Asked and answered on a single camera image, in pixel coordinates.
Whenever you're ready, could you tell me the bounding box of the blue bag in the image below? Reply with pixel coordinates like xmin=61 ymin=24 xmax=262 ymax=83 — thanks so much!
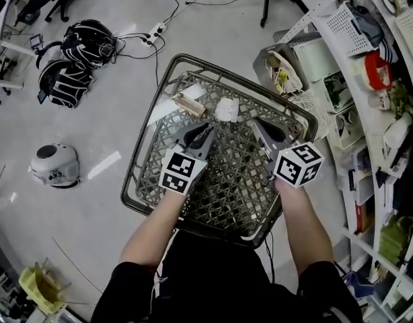
xmin=343 ymin=270 xmax=376 ymax=299

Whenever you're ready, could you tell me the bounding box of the green bag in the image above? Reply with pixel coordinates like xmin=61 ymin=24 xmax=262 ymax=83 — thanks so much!
xmin=378 ymin=215 xmax=413 ymax=266

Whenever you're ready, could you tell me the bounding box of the clear cotton swab container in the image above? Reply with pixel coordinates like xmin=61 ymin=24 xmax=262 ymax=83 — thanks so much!
xmin=172 ymin=92 xmax=207 ymax=119

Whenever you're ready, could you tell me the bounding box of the black white-striped backpack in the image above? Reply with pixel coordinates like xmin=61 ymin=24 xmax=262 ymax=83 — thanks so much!
xmin=37 ymin=58 xmax=93 ymax=110
xmin=60 ymin=19 xmax=117 ymax=69

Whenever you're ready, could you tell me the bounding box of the white desk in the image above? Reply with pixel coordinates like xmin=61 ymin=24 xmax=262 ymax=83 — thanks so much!
xmin=0 ymin=0 xmax=36 ymax=92

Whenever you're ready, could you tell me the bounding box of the white open box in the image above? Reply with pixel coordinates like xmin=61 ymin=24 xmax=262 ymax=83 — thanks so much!
xmin=322 ymin=71 xmax=354 ymax=113
xmin=334 ymin=107 xmax=365 ymax=150

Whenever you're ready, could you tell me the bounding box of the person's left forearm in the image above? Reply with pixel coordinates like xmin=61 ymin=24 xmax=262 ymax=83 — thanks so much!
xmin=118 ymin=180 xmax=191 ymax=267

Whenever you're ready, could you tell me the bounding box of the grey round helmet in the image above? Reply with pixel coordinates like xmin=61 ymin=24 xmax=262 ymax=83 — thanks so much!
xmin=29 ymin=143 xmax=81 ymax=188

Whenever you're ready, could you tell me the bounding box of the white paper sheet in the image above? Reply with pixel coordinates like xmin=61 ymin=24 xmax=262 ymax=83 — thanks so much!
xmin=146 ymin=83 xmax=207 ymax=126

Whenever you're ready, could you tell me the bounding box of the white shelf unit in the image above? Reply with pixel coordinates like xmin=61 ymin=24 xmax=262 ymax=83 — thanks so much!
xmin=276 ymin=0 xmax=413 ymax=323

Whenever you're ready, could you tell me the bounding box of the person's black clothing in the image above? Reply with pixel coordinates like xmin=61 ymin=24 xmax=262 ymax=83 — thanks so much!
xmin=90 ymin=229 xmax=363 ymax=323

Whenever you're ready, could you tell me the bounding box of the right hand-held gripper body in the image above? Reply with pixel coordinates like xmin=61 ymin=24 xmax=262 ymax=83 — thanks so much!
xmin=260 ymin=134 xmax=326 ymax=189

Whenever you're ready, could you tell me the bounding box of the yellow-green bin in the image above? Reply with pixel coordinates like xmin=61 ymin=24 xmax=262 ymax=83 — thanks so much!
xmin=17 ymin=261 xmax=69 ymax=316

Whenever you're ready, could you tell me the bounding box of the white container lid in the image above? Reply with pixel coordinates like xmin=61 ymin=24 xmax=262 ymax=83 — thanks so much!
xmin=215 ymin=96 xmax=240 ymax=123

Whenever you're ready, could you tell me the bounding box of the black floor cable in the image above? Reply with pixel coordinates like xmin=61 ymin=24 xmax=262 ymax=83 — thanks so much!
xmin=114 ymin=0 xmax=264 ymax=87

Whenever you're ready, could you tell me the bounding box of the white power strip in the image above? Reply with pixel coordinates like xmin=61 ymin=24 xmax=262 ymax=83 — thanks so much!
xmin=141 ymin=22 xmax=167 ymax=47

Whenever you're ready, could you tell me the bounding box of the grey waste bin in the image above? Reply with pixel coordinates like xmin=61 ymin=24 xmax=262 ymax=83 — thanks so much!
xmin=252 ymin=43 xmax=310 ymax=96

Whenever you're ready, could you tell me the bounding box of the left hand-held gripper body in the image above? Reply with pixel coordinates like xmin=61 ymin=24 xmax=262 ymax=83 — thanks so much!
xmin=158 ymin=141 xmax=209 ymax=197

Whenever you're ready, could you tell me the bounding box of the black stand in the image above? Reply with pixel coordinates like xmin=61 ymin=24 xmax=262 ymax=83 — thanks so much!
xmin=252 ymin=0 xmax=309 ymax=28

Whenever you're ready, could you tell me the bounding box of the thin black cable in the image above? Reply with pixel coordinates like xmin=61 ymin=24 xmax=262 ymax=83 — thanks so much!
xmin=262 ymin=229 xmax=277 ymax=284

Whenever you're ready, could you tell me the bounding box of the woven rattan basket table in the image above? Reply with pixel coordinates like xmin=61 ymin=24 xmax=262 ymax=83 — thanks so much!
xmin=120 ymin=52 xmax=319 ymax=249

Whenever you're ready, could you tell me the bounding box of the white perforated storage basket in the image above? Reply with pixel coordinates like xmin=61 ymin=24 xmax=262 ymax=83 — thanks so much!
xmin=325 ymin=1 xmax=386 ymax=57

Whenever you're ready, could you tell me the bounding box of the white wire basket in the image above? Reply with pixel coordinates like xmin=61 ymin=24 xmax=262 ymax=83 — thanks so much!
xmin=289 ymin=90 xmax=330 ymax=138

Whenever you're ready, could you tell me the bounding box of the person's right forearm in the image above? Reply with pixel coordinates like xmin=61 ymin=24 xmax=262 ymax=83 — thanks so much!
xmin=274 ymin=176 xmax=335 ymax=276

